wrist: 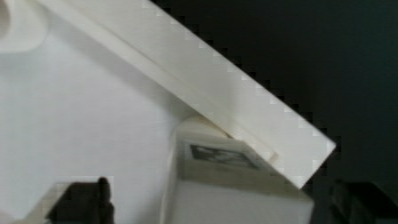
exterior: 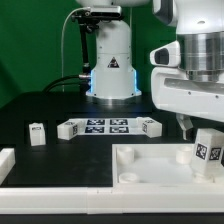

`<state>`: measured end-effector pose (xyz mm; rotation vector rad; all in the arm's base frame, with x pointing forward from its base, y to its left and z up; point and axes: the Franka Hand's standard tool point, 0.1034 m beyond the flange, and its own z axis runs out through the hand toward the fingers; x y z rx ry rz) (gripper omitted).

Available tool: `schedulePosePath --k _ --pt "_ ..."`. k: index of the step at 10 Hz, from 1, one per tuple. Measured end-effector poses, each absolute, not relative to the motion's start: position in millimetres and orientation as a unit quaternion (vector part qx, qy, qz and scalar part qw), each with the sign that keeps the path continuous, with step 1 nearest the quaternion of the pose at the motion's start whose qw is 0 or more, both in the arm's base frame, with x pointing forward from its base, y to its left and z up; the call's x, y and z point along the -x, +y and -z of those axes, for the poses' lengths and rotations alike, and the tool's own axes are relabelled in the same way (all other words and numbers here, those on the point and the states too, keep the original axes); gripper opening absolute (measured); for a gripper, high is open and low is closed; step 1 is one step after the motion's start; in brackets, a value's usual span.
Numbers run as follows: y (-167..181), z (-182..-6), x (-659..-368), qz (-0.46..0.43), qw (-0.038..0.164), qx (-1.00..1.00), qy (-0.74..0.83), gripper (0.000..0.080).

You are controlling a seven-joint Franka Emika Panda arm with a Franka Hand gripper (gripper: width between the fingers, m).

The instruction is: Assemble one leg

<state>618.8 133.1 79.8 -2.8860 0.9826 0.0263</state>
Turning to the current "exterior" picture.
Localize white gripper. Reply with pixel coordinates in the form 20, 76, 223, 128
151, 67, 224, 140

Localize white square table top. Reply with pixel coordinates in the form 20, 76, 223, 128
112, 144, 224, 186

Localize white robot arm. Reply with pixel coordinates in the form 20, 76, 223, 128
76, 0, 224, 129

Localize white sheet with tags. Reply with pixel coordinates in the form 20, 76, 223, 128
66, 118, 143, 135

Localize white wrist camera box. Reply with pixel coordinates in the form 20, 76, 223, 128
150, 41, 181, 68

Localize white front fence rail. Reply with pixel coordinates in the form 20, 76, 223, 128
0, 185, 224, 214

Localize white fence rail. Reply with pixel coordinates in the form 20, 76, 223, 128
0, 148, 15, 185
0, 185, 224, 214

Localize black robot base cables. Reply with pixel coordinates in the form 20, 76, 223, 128
41, 74, 92, 94

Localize black camera stand pole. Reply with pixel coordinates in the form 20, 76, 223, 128
79, 24, 91, 74

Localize black camera on stand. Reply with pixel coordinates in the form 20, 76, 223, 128
71, 5, 122, 21

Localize white left fence rail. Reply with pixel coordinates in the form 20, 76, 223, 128
0, 148, 15, 185

